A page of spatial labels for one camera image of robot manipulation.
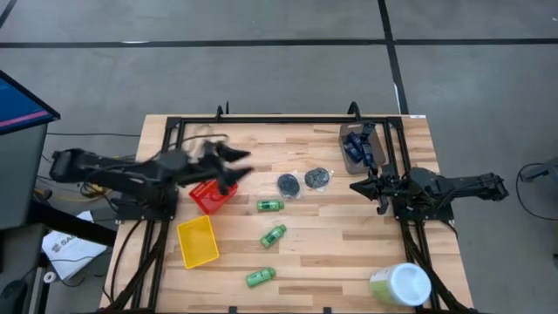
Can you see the grey floor stand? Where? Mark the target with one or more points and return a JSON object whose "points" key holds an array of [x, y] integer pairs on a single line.
{"points": [[542, 170]]}

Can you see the black desk edge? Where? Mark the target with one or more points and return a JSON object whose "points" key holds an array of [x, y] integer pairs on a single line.
{"points": [[74, 227]]}

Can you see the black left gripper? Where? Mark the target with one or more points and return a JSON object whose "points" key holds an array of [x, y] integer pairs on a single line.
{"points": [[209, 163]]}

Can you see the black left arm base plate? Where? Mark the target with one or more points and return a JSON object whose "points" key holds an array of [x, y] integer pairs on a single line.
{"points": [[146, 213]]}

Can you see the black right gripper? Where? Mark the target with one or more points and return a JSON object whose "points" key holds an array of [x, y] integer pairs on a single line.
{"points": [[388, 187]]}

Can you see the black metal table frame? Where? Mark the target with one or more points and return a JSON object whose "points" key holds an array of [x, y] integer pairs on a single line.
{"points": [[283, 120]]}

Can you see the small green bottle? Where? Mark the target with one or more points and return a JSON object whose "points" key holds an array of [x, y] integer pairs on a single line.
{"points": [[260, 277], [274, 236], [270, 205]]}

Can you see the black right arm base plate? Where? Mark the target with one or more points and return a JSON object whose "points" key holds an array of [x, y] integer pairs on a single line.
{"points": [[431, 211]]}

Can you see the brown cardboard tray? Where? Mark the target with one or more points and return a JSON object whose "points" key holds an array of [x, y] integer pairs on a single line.
{"points": [[379, 150]]}

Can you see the green canister with white lid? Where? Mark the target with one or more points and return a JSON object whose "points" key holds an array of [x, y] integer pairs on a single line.
{"points": [[405, 285]]}

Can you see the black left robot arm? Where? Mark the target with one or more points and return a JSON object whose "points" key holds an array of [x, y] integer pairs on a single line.
{"points": [[109, 172]]}

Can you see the computer monitor with blue screen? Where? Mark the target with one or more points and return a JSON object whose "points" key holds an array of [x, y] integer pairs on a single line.
{"points": [[19, 107]]}

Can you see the red plastic basket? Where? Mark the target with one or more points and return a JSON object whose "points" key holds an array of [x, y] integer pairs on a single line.
{"points": [[207, 198]]}

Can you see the yellow plastic basket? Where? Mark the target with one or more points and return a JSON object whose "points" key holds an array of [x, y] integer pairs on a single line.
{"points": [[198, 242]]}

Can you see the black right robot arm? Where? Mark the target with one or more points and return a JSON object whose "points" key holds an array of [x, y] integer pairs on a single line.
{"points": [[457, 185]]}

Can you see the white tape roll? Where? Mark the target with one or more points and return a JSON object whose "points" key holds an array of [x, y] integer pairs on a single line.
{"points": [[49, 277]]}

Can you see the black computer mouse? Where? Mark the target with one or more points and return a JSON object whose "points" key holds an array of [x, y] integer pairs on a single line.
{"points": [[12, 296]]}

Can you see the white printed paper bag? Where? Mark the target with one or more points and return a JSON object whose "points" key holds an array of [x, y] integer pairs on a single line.
{"points": [[70, 250]]}

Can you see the black round bagged sponge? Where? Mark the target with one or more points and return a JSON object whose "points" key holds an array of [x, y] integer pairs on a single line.
{"points": [[288, 185], [317, 178]]}

